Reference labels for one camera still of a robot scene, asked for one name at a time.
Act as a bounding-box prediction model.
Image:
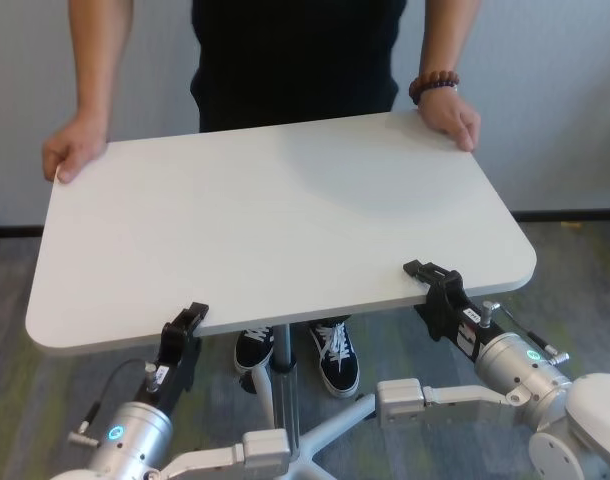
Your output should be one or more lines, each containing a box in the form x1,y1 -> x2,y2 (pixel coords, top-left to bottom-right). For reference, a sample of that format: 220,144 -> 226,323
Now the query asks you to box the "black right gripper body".
414,277 -> 497,362

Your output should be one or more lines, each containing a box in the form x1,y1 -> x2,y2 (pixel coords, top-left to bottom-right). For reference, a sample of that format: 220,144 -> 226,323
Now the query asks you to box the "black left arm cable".
67,357 -> 159,444

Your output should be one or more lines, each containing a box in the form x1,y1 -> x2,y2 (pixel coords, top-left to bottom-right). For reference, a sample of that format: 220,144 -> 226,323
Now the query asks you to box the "person's bare left forearm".
417,0 -> 486,79

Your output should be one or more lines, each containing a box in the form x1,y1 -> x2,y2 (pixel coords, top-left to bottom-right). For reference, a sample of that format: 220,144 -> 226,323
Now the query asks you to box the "black white sneaker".
233,323 -> 277,374
307,321 -> 361,400

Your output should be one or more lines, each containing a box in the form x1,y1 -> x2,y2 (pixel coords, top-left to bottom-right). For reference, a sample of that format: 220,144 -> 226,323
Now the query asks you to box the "black white left sneaker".
307,321 -> 361,400

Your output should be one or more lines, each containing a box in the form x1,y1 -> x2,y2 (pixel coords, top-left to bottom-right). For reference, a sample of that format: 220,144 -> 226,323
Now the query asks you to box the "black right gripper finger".
402,258 -> 464,290

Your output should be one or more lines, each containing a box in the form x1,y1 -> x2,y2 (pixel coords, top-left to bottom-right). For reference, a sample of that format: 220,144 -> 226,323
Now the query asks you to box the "person's bare right forearm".
67,0 -> 136,127

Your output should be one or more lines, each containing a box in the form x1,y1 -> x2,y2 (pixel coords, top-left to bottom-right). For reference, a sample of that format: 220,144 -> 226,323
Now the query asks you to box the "person's left hand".
417,92 -> 482,153

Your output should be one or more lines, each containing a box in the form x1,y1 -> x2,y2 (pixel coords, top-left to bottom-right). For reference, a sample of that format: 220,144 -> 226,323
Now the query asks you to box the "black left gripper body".
144,322 -> 204,417

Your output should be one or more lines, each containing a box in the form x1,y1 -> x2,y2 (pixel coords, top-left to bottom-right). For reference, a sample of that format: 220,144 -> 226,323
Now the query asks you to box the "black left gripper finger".
172,301 -> 209,335

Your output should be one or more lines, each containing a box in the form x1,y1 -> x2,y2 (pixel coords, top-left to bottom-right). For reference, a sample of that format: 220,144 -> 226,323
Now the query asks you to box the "black white right sneaker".
233,323 -> 277,374

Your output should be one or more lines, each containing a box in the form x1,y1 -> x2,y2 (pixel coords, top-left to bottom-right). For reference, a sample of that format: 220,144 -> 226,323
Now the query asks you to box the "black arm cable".
499,304 -> 571,367
67,357 -> 159,444

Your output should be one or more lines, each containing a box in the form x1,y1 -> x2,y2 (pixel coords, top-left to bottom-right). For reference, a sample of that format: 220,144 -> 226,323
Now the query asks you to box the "white pedestal table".
24,109 -> 538,480

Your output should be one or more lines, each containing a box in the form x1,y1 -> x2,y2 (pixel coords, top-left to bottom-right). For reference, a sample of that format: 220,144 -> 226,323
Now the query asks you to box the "person's body in black clothes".
189,0 -> 406,134

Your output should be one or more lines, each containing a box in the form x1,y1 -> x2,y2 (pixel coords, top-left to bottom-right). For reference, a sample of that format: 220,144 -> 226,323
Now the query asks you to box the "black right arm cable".
499,304 -> 571,367

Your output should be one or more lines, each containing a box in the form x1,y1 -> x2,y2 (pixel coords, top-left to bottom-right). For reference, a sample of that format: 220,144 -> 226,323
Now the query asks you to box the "person's right hand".
41,112 -> 109,185

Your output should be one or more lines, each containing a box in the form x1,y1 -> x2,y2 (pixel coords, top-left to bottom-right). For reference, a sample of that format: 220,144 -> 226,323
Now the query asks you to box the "brown wooden bead bracelet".
408,69 -> 460,105

